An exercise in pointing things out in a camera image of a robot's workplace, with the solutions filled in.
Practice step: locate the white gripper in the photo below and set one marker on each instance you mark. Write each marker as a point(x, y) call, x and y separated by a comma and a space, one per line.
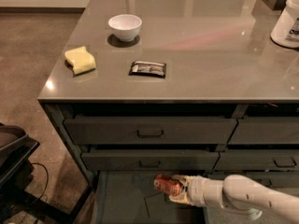
point(196, 188)

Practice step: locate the red coke can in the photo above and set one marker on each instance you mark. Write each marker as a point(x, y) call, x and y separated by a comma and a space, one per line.
point(167, 185)

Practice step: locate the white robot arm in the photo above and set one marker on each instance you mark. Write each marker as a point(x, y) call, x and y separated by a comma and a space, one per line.
point(236, 194)

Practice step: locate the middle right drawer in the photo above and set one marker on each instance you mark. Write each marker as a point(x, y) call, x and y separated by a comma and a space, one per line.
point(240, 160)

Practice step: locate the open bottom left drawer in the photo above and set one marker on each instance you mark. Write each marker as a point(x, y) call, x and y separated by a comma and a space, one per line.
point(128, 197)

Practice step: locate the top right drawer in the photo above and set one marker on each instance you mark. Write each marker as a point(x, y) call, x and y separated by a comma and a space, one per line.
point(266, 131)

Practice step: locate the bottom right drawer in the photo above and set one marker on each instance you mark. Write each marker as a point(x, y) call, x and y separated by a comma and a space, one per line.
point(268, 179)

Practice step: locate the middle left drawer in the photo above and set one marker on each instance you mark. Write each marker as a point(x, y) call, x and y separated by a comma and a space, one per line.
point(149, 159)

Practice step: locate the grey drawer cabinet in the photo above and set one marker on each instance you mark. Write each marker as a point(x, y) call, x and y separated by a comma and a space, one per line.
point(193, 87)

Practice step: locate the top left drawer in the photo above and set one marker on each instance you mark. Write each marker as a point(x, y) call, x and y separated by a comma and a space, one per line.
point(149, 130)

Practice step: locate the dark snack packet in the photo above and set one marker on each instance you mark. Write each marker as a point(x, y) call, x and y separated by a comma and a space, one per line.
point(151, 69)

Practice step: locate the yellow sponge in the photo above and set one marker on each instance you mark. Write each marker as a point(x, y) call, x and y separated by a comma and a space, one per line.
point(80, 59)

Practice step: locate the black chair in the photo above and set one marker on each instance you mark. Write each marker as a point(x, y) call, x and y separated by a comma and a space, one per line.
point(16, 146)

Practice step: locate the white ceramic bowl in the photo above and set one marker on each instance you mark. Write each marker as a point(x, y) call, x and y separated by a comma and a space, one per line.
point(126, 27)

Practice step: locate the white wipes canister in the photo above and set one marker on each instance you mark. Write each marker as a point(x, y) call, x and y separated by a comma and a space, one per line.
point(286, 30)

